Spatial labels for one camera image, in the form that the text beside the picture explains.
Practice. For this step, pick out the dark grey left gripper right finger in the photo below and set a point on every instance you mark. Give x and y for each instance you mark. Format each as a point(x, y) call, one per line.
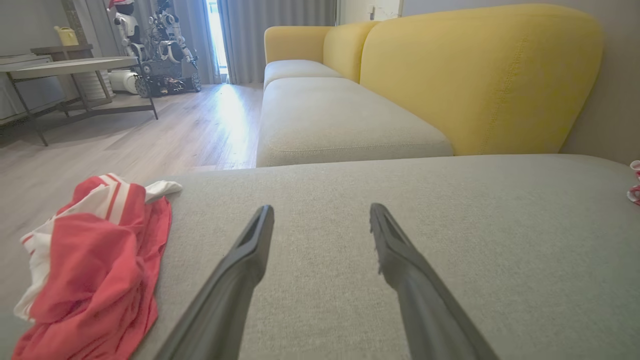
point(425, 310)

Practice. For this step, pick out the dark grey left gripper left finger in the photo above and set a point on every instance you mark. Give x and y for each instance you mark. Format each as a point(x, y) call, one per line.
point(227, 300)

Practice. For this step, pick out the red basketball jersey white trim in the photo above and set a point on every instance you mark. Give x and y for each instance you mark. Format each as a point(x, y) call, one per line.
point(100, 260)

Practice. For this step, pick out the red shorts white stripe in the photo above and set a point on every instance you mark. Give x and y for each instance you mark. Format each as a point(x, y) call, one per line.
point(636, 192)

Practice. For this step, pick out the grey sofa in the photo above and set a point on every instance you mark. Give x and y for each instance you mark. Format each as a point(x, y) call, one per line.
point(450, 250)

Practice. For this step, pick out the wide grey sofa seat cushion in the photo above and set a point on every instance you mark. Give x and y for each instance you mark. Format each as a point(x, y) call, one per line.
point(340, 120)

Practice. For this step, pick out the large yellow sofa backrest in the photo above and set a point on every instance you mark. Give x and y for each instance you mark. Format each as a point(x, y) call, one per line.
point(475, 75)

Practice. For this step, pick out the small grey sofa seat cushion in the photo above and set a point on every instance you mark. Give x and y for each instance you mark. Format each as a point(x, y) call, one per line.
point(295, 69)

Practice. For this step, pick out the white cylinder bin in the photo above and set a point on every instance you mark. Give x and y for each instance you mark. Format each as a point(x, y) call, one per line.
point(122, 81)

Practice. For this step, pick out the white robot on wheeled base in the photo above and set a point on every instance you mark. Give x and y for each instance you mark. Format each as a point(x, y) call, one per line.
point(167, 65)

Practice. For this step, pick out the narrow grey curtain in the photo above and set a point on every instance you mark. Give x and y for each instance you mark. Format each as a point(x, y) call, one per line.
point(204, 40)

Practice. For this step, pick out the yellow sofa armrest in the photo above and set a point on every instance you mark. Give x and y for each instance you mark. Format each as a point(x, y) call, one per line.
point(292, 42)

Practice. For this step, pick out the wide grey curtain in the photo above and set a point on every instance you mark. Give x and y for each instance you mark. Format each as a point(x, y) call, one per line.
point(280, 35)

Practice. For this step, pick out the narrow yellow sofa backrest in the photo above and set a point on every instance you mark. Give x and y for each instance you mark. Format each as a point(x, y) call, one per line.
point(345, 50)

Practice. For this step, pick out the grey metal-leg table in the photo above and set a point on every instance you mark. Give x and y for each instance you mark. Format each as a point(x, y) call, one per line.
point(75, 65)

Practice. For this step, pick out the white humanoid robot red hat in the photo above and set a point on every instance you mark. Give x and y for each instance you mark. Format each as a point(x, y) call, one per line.
point(127, 27)

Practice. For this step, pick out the white low cabinet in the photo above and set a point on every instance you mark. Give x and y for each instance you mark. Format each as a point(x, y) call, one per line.
point(20, 95)

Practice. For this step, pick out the brown wooden side cabinet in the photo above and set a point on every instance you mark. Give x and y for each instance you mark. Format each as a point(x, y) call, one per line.
point(62, 49)

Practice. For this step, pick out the yellow jug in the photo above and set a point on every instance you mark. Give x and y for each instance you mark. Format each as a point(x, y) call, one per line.
point(67, 36)

